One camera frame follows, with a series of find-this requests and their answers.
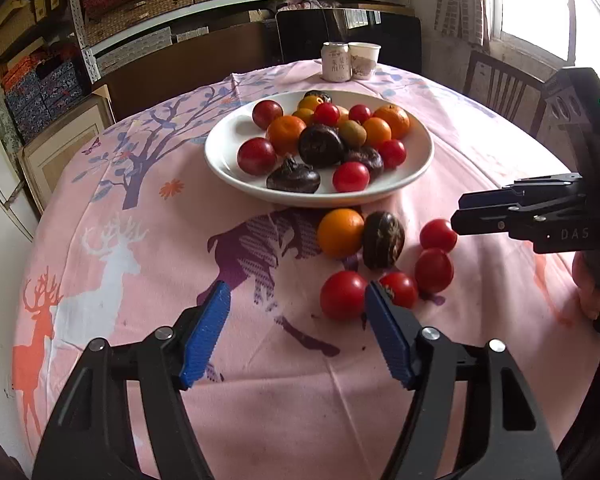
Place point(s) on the green yellow round fruit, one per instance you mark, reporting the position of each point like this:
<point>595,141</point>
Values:
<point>352,133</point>

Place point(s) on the white patterned flat box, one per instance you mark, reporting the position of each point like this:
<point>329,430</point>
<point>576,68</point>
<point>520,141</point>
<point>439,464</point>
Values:
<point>135,50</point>

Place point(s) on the large orange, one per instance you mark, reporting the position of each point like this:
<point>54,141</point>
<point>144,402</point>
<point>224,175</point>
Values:
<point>340,233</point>

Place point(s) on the stack of yellow boxes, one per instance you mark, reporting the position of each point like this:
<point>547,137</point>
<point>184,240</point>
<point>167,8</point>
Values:
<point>20,10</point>

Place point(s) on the red plum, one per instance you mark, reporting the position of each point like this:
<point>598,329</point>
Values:
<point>267,113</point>
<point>256,156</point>

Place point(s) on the pink drink can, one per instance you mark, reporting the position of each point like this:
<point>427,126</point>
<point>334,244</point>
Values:
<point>336,62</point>

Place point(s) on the small orange kumquat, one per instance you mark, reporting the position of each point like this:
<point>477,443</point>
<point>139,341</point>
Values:
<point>309,103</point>

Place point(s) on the white paper cup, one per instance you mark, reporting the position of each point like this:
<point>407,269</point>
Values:
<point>365,60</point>

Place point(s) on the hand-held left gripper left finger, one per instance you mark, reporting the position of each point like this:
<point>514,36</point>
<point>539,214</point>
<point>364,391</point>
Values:
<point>205,340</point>

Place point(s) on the brown cardboard sheet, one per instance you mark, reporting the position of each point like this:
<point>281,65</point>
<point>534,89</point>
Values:
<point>190,70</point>

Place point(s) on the marble slab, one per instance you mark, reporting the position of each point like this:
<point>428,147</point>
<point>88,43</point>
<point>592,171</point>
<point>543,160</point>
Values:
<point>0,110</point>

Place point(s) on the pink deer printed tablecloth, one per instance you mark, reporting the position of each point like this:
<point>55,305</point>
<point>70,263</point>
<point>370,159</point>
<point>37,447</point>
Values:
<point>180,260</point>

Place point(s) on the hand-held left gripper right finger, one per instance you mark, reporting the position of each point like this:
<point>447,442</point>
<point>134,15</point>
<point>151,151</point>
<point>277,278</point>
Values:
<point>390,335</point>

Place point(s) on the dark water chestnut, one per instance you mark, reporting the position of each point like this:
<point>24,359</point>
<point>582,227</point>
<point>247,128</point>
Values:
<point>365,160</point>
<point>293,179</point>
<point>321,145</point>

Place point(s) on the white board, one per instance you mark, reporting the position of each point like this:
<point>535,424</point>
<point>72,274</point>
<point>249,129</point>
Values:
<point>5,195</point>

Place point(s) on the red cherry tomato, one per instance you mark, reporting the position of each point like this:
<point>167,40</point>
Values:
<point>434,271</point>
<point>401,287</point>
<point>343,295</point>
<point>438,235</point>
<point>359,113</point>
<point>327,114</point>
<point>351,177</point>
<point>392,153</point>

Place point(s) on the small yellow kumquat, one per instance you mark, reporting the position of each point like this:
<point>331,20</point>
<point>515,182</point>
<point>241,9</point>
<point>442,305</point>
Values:
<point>302,115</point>

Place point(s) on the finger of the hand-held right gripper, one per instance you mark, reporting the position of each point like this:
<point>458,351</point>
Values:
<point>485,222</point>
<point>485,200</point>

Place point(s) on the stack of blue patterned boxes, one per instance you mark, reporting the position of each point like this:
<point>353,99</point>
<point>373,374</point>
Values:
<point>45,95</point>

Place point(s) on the black panel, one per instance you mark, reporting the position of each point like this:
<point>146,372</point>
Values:
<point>395,35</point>

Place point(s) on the metal shelf rack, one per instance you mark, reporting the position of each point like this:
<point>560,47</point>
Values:
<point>230,10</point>

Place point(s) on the bright window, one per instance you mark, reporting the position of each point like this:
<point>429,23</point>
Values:
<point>555,5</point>

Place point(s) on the white plate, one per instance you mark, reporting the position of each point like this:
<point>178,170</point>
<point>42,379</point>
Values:
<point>230,140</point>

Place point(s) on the dark wooden slatted chair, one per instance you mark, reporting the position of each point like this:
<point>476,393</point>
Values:
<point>505,90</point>

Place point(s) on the wooden framed panel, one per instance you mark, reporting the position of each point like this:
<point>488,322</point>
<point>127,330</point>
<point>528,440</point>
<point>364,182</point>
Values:
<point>65,145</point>

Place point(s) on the person's right hand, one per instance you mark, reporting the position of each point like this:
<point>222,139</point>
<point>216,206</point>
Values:
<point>587,285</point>

